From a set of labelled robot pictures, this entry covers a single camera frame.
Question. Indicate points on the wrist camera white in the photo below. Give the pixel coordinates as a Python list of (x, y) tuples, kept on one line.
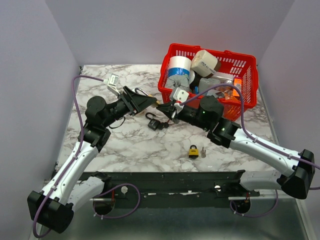
[(111, 82), (178, 96)]

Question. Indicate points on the yellow black padlock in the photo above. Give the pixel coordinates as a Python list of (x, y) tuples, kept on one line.
[(193, 152)]

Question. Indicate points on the orange box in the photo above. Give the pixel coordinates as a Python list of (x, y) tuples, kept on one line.
[(237, 82)]

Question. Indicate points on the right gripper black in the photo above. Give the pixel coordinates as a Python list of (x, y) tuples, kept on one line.
[(171, 111)]

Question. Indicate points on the red plastic shopping basket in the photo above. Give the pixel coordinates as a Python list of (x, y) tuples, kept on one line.
[(238, 64)]

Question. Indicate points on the grey wrapped paper roll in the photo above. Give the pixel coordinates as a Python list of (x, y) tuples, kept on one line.
[(178, 81)]

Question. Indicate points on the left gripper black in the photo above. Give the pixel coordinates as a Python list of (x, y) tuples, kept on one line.
[(135, 102)]

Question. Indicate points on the white blue paper roll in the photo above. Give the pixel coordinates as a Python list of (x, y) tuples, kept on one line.
[(179, 65)]

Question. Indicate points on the silver keys of yellow padlock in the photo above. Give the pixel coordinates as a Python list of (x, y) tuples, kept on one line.
[(203, 153)]

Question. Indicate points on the brass padlock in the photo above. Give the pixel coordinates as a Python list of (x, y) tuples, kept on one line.
[(139, 90)]

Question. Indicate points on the silver can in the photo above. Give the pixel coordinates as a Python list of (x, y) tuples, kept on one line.
[(228, 81)]

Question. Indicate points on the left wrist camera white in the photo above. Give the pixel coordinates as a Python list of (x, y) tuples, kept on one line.
[(111, 82)]

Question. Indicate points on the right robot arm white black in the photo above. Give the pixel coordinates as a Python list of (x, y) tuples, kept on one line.
[(293, 171)]

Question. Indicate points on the grey carton box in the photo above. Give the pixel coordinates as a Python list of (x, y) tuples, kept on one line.
[(206, 83)]

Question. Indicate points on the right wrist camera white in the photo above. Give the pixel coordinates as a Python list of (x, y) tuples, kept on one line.
[(178, 96)]

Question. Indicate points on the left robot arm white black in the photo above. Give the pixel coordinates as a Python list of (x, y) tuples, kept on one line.
[(51, 207)]

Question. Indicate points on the black mounting rail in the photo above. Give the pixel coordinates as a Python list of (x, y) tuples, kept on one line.
[(155, 190)]

